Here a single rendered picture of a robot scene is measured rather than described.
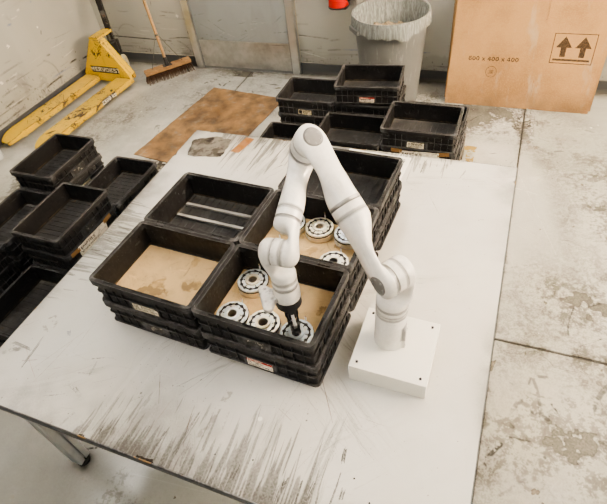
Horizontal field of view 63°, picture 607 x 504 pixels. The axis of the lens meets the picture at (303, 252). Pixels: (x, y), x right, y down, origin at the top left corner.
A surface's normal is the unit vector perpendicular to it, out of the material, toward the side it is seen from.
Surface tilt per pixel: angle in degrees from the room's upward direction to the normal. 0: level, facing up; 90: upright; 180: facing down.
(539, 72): 74
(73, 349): 0
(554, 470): 0
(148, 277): 0
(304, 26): 90
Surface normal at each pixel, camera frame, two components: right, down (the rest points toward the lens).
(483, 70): -0.36, 0.49
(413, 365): -0.08, -0.70
